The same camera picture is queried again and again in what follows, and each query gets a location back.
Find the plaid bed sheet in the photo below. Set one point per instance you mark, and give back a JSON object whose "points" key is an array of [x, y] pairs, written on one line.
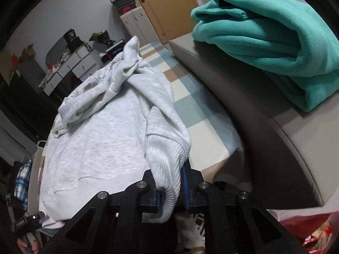
{"points": [[190, 98]]}

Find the dark green bouquet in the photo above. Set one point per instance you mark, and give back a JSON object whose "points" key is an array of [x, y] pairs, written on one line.
{"points": [[99, 35]]}

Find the person's left hand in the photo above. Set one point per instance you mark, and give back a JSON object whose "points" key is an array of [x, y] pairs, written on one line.
{"points": [[27, 243]]}

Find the grey shoe box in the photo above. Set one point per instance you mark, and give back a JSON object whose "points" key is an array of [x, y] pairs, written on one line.
{"points": [[122, 0]]}

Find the dark grey fridge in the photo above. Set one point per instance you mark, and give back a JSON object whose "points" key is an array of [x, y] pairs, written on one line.
{"points": [[31, 68]]}

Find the pile of desk clutter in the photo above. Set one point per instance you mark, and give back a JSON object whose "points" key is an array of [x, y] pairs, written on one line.
{"points": [[53, 72]]}

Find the grey bed frame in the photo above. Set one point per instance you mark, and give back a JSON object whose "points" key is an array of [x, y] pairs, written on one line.
{"points": [[264, 116]]}

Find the white tote bag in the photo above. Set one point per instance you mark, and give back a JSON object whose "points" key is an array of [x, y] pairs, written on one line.
{"points": [[41, 144]]}

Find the white desk with drawers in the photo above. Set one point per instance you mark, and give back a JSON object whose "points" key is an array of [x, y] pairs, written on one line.
{"points": [[79, 63]]}

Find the wooden door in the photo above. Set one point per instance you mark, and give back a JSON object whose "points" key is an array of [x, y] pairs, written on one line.
{"points": [[164, 5]]}

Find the grey rounded mirror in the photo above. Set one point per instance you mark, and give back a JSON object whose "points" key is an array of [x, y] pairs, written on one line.
{"points": [[54, 53]]}

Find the white suitcase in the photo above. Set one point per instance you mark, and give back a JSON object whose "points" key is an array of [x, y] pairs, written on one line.
{"points": [[137, 23]]}

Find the blue plaid cloth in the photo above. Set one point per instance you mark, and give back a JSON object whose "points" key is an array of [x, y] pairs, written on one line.
{"points": [[22, 182]]}

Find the open cardboard box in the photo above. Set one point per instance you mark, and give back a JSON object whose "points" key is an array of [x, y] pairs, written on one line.
{"points": [[26, 54]]}

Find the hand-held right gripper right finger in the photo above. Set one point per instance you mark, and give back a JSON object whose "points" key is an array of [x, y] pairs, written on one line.
{"points": [[185, 187]]}

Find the red plastic bag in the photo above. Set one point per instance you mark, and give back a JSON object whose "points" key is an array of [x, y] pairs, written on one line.
{"points": [[309, 232]]}

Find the teal sweatshirt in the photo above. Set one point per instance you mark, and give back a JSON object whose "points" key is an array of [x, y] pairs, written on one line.
{"points": [[264, 31]]}

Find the light grey hoodie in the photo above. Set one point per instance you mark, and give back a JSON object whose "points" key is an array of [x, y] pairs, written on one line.
{"points": [[100, 137]]}

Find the black and red shoe box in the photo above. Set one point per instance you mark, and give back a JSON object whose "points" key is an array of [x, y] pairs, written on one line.
{"points": [[127, 9]]}

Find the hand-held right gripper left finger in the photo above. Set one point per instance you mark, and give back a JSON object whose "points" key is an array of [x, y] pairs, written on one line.
{"points": [[158, 203]]}

